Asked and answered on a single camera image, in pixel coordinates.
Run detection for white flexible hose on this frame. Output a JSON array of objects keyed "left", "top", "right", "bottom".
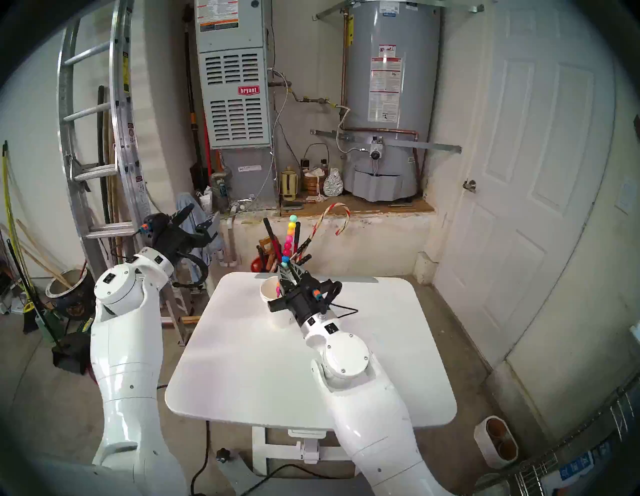
[{"left": 335, "top": 104, "right": 373, "bottom": 153}]

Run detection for black shovel orange band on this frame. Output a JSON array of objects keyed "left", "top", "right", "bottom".
[{"left": 184, "top": 20, "right": 212, "bottom": 190}]

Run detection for blue white label box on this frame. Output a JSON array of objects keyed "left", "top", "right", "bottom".
[{"left": 547, "top": 440, "right": 621, "bottom": 496}]

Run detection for white pvc pipe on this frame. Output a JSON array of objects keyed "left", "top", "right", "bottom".
[{"left": 220, "top": 215, "right": 242, "bottom": 268}]

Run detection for long tool black grip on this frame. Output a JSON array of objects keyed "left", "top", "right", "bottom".
[{"left": 96, "top": 85, "right": 123, "bottom": 276}]

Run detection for white grey table stand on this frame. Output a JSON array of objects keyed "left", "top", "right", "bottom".
[{"left": 218, "top": 424, "right": 361, "bottom": 496}]

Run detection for grey pvc pipe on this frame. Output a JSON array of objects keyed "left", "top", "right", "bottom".
[{"left": 210, "top": 167, "right": 233, "bottom": 215}]

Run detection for black dustpan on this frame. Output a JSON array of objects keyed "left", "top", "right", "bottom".
[{"left": 51, "top": 332, "right": 93, "bottom": 375}]

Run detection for light blue towel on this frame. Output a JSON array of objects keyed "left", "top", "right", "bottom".
[{"left": 175, "top": 194, "right": 223, "bottom": 253}]

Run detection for yellow pole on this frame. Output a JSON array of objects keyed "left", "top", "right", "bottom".
[{"left": 1, "top": 141, "right": 23, "bottom": 281}]

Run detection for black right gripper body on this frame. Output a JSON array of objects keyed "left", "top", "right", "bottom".
[{"left": 285, "top": 280, "right": 331, "bottom": 323}]

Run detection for gas pipe yellow valve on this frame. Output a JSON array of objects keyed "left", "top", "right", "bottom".
[{"left": 291, "top": 91, "right": 351, "bottom": 109}]

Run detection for wooden sticks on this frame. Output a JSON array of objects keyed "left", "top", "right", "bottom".
[{"left": 15, "top": 218, "right": 76, "bottom": 290}]

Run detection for long black tool handle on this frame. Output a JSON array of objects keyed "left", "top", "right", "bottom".
[{"left": 263, "top": 218, "right": 278, "bottom": 261}]

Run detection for flexible metal conduit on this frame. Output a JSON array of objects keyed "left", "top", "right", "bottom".
[{"left": 232, "top": 66, "right": 292, "bottom": 213}]

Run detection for straight copper pipe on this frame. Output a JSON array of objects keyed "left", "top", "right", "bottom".
[{"left": 340, "top": 12, "right": 349, "bottom": 108}]

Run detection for chrome wire shelf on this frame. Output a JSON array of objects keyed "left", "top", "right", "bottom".
[{"left": 470, "top": 385, "right": 640, "bottom": 496}]

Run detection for black broom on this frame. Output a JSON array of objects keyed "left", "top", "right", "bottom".
[{"left": 6, "top": 239, "right": 41, "bottom": 335}]

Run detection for red tool bucket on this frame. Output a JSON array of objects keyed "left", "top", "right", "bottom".
[{"left": 250, "top": 245, "right": 281, "bottom": 275}]

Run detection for white light switch plate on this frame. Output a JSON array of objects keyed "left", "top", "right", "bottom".
[{"left": 615, "top": 179, "right": 638, "bottom": 216}]

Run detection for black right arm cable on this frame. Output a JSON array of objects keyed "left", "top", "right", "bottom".
[{"left": 325, "top": 300, "right": 359, "bottom": 319}]

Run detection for short metal heater strap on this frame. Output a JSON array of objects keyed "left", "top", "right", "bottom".
[{"left": 312, "top": 2, "right": 485, "bottom": 21}]

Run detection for pale yellow jar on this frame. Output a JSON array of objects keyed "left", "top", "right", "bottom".
[{"left": 280, "top": 167, "right": 299, "bottom": 202}]

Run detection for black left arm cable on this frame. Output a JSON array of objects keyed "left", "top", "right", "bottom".
[{"left": 172, "top": 250, "right": 210, "bottom": 288}]

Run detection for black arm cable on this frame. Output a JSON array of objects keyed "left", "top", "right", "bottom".
[
  {"left": 325, "top": 300, "right": 359, "bottom": 319},
  {"left": 172, "top": 250, "right": 210, "bottom": 288}
]

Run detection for white panel door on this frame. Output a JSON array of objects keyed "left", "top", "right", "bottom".
[{"left": 435, "top": 0, "right": 618, "bottom": 368}]

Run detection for long metal heater strap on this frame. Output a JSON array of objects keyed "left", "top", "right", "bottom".
[{"left": 310, "top": 129, "right": 462, "bottom": 153}]

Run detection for white two-hole pvc block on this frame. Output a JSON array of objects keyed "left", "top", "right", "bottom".
[{"left": 473, "top": 415, "right": 519, "bottom": 470}]

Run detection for wooden heater platform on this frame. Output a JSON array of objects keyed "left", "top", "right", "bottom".
[{"left": 280, "top": 197, "right": 435, "bottom": 217}]

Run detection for green watering can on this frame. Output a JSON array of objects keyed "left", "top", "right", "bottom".
[{"left": 34, "top": 309, "right": 67, "bottom": 345}]

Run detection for red white candy cane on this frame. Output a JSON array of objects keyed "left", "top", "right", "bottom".
[{"left": 306, "top": 202, "right": 352, "bottom": 251}]

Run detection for black floor cable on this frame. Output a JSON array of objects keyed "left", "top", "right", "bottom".
[{"left": 190, "top": 421, "right": 211, "bottom": 496}]

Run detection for wicker basket with handle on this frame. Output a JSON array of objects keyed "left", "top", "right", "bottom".
[{"left": 301, "top": 143, "right": 329, "bottom": 197}]

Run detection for grey water heater tank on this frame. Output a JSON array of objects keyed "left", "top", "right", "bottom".
[{"left": 341, "top": 0, "right": 443, "bottom": 203}]

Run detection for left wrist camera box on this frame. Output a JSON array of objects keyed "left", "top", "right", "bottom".
[{"left": 196, "top": 211, "right": 221, "bottom": 237}]

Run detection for multicolour bead stack marker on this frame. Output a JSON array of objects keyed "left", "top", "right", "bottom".
[{"left": 275, "top": 215, "right": 299, "bottom": 295}]

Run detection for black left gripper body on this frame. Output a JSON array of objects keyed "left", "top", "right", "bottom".
[{"left": 140, "top": 214, "right": 203, "bottom": 253}]

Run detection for aluminium extension ladder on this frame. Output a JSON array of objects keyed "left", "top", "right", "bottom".
[{"left": 56, "top": 0, "right": 201, "bottom": 346}]

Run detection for dark blue ceramic pot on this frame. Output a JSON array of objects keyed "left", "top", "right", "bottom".
[{"left": 46, "top": 267, "right": 97, "bottom": 321}]

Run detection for grey bryant furnace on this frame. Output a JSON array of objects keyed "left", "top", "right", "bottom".
[{"left": 194, "top": 0, "right": 278, "bottom": 211}]

